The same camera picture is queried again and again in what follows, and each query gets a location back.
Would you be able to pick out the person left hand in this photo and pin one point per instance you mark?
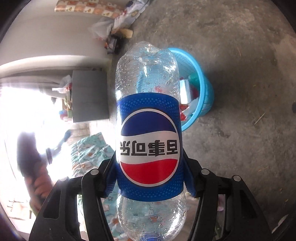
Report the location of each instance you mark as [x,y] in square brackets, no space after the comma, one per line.
[39,189]

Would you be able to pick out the patterned tall cardboard box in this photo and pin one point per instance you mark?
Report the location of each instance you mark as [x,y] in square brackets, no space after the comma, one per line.
[94,7]

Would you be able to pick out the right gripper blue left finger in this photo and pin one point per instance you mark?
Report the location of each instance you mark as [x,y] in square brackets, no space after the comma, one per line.
[108,176]

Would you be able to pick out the clear Pepsi plastic bottle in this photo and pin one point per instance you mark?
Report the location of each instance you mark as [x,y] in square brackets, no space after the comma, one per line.
[151,203]

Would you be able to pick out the dark grey cabinet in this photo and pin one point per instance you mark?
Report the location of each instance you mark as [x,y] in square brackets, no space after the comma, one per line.
[89,96]

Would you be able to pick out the floral turquoise bed quilt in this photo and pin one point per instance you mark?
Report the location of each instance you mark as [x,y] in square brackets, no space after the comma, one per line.
[87,154]

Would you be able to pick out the blue plastic waste basket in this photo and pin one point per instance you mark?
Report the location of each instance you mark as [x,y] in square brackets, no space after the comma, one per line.
[197,93]

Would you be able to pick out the white plastic bag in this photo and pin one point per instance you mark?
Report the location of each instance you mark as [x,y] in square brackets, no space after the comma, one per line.
[101,29]

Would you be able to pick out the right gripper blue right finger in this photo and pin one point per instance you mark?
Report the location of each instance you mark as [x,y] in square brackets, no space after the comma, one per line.
[188,177]

